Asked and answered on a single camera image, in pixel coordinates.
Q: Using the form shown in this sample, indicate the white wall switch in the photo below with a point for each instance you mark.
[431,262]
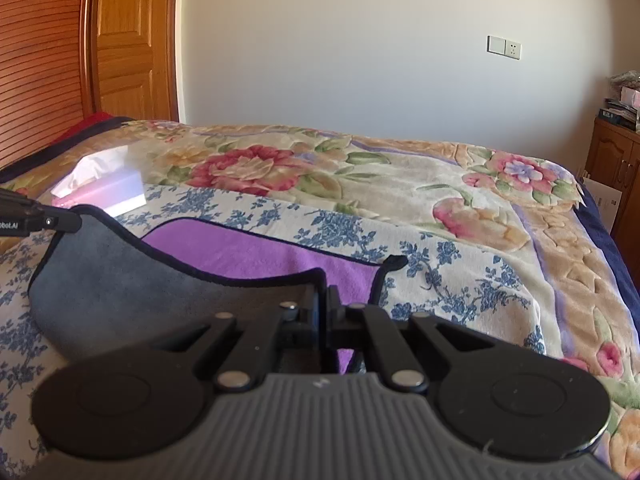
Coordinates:
[496,44]

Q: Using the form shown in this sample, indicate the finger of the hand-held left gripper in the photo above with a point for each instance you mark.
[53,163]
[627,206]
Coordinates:
[17,200]
[55,222]

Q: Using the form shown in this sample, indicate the wooden wardrobe door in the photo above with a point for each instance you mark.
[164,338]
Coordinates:
[130,35]

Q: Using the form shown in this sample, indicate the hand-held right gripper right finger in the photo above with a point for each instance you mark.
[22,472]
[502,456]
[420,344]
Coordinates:
[336,321]

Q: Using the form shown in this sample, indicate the red cloth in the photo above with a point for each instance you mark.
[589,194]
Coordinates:
[92,122]

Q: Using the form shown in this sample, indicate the slatted wooden headboard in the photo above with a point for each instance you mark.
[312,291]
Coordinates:
[40,60]

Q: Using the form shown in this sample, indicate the white wall socket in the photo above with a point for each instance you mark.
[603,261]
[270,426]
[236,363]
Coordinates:
[513,49]

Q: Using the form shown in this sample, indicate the floral plush blanket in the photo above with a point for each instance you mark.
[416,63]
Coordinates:
[400,180]

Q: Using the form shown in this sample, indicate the wooden cabinet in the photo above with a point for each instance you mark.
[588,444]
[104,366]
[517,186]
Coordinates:
[620,165]

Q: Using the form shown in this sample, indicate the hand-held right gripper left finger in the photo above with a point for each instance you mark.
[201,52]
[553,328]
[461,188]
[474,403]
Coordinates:
[306,316]

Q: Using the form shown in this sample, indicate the pile of books and boxes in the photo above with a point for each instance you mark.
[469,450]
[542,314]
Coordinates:
[625,102]

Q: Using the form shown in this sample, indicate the dark blue bed sheet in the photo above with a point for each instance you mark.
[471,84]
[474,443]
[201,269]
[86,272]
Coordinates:
[607,240]

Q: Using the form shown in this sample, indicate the pink tissue box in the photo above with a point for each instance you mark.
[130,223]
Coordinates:
[115,187]

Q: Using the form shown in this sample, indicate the grey and purple towel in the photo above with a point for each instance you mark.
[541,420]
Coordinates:
[150,285]

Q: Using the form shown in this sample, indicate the white blue-flowered cloth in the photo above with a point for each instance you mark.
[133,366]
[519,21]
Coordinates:
[450,280]

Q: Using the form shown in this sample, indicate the white cardboard sheet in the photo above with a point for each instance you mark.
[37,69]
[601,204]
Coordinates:
[602,202]

